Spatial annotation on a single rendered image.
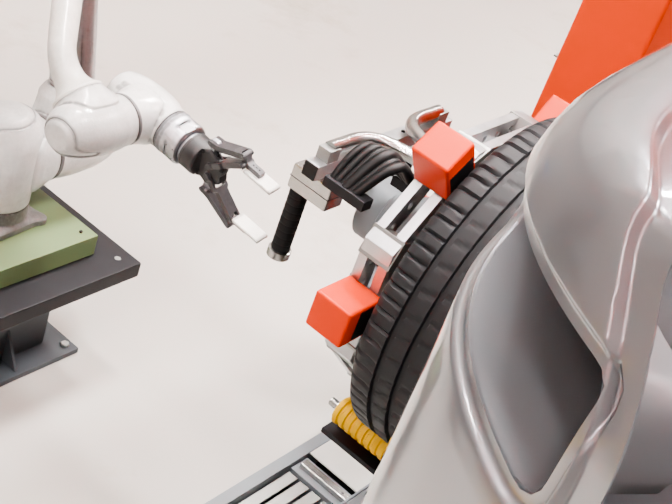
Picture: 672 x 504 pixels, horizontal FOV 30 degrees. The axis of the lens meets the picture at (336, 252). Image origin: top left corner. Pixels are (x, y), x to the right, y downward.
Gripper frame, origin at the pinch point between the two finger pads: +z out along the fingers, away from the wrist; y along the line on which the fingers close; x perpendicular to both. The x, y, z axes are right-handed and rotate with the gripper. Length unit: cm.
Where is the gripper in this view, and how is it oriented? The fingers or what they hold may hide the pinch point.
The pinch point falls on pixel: (264, 211)
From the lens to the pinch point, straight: 234.4
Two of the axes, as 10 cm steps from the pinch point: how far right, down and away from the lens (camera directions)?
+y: 2.1, -6.4, -7.4
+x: 6.7, -4.5, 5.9
